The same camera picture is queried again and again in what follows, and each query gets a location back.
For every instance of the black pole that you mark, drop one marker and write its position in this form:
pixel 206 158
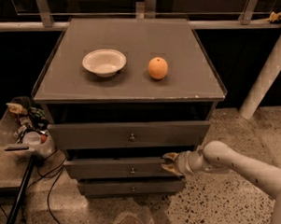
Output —
pixel 21 191

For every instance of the grey top drawer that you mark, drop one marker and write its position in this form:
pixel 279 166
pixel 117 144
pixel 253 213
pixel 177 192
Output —
pixel 126 134

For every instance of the white cup in bin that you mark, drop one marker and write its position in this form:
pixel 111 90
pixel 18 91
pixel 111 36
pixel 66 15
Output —
pixel 32 138

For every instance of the yellow clamp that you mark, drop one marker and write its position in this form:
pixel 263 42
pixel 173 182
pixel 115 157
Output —
pixel 275 17

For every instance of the white bowl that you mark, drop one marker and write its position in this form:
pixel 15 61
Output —
pixel 104 62

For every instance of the metal railing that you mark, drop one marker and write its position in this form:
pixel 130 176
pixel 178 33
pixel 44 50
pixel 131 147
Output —
pixel 44 21

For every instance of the orange fruit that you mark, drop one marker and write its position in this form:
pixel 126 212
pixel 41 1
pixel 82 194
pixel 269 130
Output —
pixel 157 68

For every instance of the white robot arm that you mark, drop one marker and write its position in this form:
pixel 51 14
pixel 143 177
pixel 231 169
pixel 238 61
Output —
pixel 218 158

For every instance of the white column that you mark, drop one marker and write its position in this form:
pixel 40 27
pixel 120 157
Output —
pixel 263 82

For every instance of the grey bottom drawer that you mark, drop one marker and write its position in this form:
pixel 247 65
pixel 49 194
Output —
pixel 114 187

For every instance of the grey drawer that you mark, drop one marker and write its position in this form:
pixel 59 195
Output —
pixel 126 134
pixel 116 168
pixel 114 187

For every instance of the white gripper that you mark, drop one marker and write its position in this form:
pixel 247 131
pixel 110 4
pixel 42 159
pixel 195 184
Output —
pixel 184 162

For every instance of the grey drawer cabinet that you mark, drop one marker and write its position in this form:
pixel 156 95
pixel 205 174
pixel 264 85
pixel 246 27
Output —
pixel 70 94

